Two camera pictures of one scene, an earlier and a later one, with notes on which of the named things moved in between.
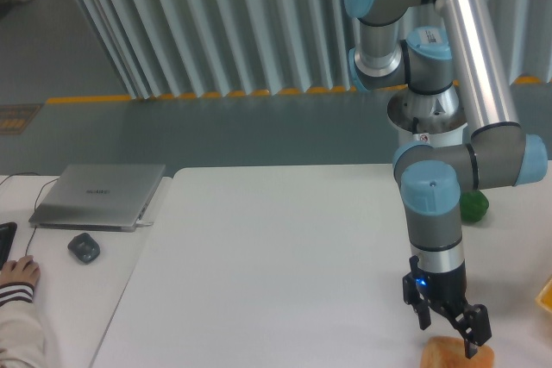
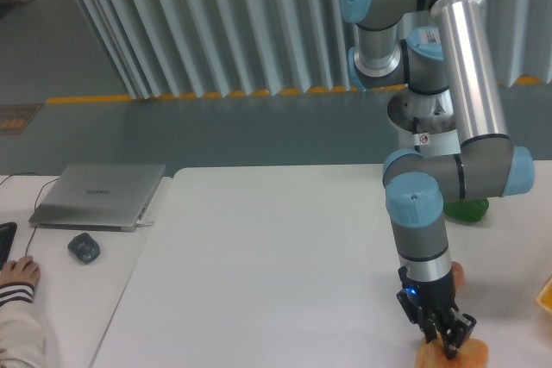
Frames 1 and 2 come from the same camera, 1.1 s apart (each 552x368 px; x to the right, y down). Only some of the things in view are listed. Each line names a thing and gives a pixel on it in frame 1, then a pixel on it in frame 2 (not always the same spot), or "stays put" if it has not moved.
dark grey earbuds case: x=84 y=247 stays put
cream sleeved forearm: x=21 y=333 stays put
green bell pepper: x=473 y=206 stays put
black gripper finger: x=423 y=314 → x=429 y=328
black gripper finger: x=472 y=323 → x=455 y=331
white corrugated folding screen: x=194 y=26 stays put
